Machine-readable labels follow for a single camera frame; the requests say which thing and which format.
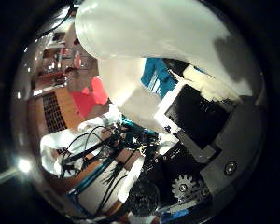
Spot blue cloth with white stripes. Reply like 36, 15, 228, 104
140, 57, 179, 99

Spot wooden panel with dark grid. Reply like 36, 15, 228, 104
34, 87, 80, 135

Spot black cable bundle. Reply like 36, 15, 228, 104
59, 124, 138, 216

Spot teal metal frame bar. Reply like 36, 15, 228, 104
66, 115, 160, 202

